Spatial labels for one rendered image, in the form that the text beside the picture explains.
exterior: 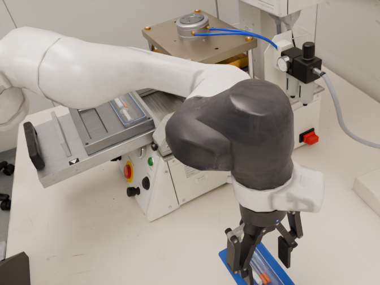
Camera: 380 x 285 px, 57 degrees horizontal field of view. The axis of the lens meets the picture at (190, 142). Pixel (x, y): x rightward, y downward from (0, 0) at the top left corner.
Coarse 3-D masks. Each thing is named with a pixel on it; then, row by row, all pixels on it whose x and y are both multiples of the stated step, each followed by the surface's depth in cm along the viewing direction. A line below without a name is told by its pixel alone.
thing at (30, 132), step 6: (24, 126) 84; (30, 126) 84; (24, 132) 82; (30, 132) 82; (36, 132) 87; (30, 138) 80; (30, 144) 78; (36, 144) 79; (30, 150) 76; (36, 150) 76; (30, 156) 75; (36, 156) 75; (36, 162) 76; (42, 162) 77; (36, 168) 77
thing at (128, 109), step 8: (120, 96) 89; (128, 96) 88; (112, 104) 87; (120, 104) 86; (128, 104) 85; (136, 104) 85; (120, 112) 83; (128, 112) 83; (136, 112) 82; (128, 120) 80
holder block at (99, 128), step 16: (80, 112) 91; (96, 112) 89; (112, 112) 86; (144, 112) 83; (80, 128) 82; (96, 128) 84; (112, 128) 80; (128, 128) 79; (144, 128) 81; (96, 144) 78; (112, 144) 80
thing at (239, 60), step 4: (156, 52) 93; (160, 52) 92; (236, 56) 84; (240, 56) 84; (244, 56) 83; (224, 60) 83; (228, 60) 83; (232, 60) 83; (236, 60) 82; (240, 60) 83; (244, 60) 83; (232, 64) 83; (236, 64) 83; (240, 64) 84; (244, 64) 84; (240, 68) 85; (244, 68) 85
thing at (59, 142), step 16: (48, 128) 89; (64, 128) 88; (48, 144) 84; (64, 144) 77; (80, 144) 82; (128, 144) 80; (144, 144) 82; (48, 160) 79; (64, 160) 78; (80, 160) 77; (96, 160) 79; (48, 176) 75; (64, 176) 77
